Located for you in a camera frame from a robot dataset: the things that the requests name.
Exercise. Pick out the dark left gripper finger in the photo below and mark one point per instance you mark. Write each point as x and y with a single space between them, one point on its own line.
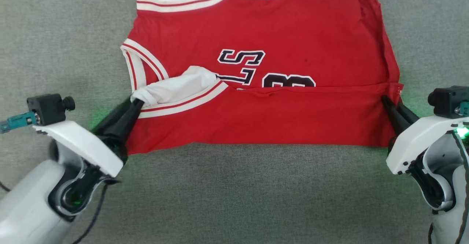
110 121
128 123

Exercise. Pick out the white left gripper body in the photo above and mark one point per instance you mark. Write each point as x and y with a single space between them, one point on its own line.
84 141

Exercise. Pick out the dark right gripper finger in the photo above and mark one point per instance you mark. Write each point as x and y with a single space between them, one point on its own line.
408 115
392 117

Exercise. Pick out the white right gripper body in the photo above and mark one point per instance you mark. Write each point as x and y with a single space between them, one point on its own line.
414 141

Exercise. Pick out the red basketball jersey white trim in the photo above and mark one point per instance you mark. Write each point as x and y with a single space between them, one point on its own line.
293 119

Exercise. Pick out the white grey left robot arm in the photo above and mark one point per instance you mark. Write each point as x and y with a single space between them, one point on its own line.
29 203

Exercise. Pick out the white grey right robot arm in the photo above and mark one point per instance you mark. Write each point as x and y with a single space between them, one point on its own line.
450 185

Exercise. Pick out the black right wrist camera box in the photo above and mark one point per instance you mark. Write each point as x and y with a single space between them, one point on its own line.
449 101

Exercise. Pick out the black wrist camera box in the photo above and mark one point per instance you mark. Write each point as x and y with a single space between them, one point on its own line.
47 108
449 101

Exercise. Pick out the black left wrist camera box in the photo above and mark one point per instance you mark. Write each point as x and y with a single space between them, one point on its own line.
47 108

